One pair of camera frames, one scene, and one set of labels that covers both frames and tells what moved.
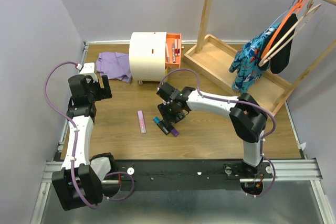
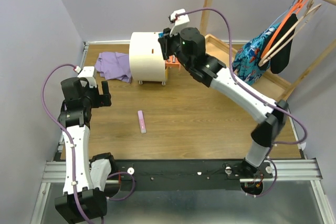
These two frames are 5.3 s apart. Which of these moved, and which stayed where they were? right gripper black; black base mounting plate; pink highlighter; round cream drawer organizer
Moved: right gripper black
Stayed: black base mounting plate; round cream drawer organizer; pink highlighter
